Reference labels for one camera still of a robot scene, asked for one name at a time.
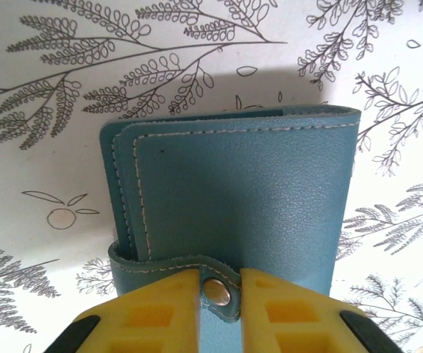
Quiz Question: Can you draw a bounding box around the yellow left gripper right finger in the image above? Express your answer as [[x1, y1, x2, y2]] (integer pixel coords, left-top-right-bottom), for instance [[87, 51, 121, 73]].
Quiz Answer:
[[240, 267, 399, 353]]

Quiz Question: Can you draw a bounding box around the teal leather card holder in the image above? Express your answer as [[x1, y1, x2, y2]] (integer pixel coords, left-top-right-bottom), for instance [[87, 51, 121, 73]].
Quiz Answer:
[[99, 104, 361, 353]]

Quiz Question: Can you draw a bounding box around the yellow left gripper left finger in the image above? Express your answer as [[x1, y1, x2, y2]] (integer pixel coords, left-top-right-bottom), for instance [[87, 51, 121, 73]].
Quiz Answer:
[[49, 267, 202, 353]]

